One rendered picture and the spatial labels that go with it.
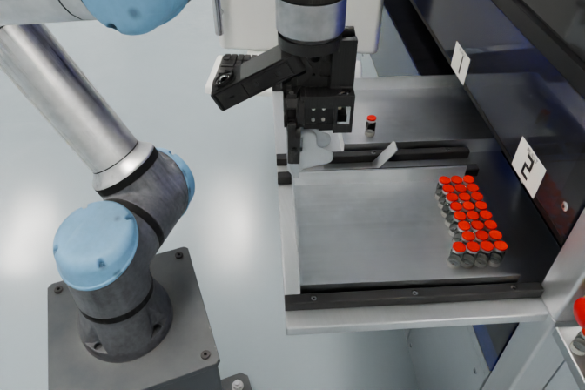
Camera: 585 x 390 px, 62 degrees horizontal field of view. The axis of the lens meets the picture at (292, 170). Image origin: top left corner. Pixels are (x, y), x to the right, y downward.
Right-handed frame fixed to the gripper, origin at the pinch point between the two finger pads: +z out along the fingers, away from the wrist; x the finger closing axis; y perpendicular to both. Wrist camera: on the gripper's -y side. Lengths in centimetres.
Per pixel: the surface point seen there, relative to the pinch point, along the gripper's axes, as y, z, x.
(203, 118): -42, 110, 169
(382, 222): 16.9, 21.3, 9.2
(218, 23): -18, 18, 85
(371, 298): 11.9, 19.4, -7.8
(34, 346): -85, 110, 37
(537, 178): 38.3, 6.8, 4.4
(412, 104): 31, 21, 47
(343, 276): 8.5, 21.3, -2.4
